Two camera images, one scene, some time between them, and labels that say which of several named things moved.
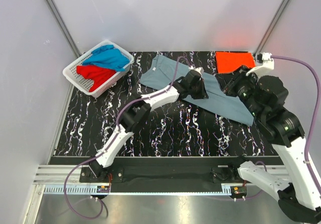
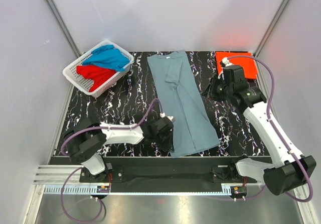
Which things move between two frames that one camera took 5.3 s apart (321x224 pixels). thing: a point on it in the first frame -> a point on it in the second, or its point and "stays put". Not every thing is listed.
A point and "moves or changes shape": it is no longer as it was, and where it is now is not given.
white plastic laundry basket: [70, 71] stays put
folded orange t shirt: [228, 62] stays put
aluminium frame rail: [66, 180] stays put
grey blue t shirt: [160, 72] moves or changes shape
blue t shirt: [106, 56] stays put
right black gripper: [228, 81] -> [209, 92]
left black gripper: [202, 94] -> [168, 146]
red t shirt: [98, 74] stays put
